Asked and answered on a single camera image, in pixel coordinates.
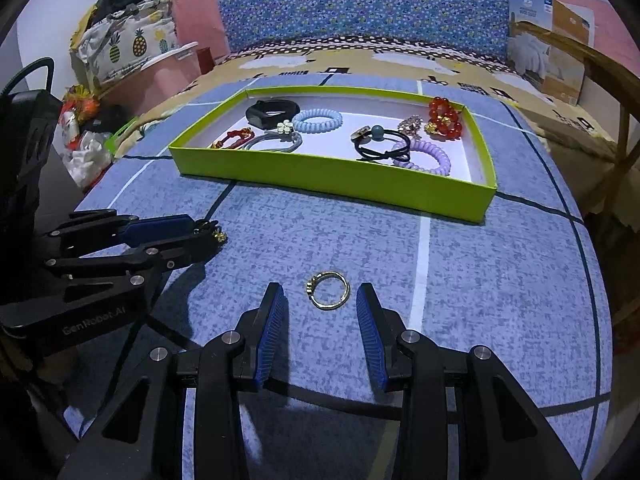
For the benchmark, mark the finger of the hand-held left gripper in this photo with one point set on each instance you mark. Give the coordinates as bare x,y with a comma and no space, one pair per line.
155,230
175,255

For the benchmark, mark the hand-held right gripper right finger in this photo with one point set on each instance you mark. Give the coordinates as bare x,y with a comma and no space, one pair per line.
372,340

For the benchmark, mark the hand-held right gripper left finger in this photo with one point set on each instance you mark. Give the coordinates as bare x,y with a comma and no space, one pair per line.
267,340

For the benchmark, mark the small gold bead charm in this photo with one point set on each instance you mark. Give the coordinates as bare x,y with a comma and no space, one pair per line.
218,235

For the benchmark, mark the green cardboard tray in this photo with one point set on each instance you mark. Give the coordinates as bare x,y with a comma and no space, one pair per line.
325,182

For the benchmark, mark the green plastic bag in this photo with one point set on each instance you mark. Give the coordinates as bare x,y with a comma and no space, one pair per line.
115,140

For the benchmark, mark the white plastic bags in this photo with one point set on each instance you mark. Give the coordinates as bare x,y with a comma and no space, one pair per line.
87,155

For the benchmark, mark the blue checked blanket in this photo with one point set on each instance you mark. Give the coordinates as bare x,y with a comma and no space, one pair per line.
500,285

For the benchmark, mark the red and gold ornament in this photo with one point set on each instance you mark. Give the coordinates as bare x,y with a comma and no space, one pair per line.
80,105

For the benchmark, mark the black ribbed case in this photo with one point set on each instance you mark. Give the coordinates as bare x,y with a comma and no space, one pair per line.
30,150

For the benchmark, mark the pink storage box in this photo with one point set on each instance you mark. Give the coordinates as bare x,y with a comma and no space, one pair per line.
160,80

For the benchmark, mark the black smart band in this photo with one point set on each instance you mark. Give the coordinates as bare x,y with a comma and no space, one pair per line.
260,112

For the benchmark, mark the pineapple print bag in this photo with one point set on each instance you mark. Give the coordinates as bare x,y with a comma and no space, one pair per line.
130,45

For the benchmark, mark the yellow printed blanket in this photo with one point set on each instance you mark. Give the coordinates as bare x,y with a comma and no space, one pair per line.
400,62

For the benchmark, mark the blue floral headboard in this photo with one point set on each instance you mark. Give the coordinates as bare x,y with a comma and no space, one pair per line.
375,0

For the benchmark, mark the wooden chair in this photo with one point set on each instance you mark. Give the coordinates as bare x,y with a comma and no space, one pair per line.
622,110

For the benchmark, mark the cardboard box with printed side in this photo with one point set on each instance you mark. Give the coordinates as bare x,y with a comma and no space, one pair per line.
570,20

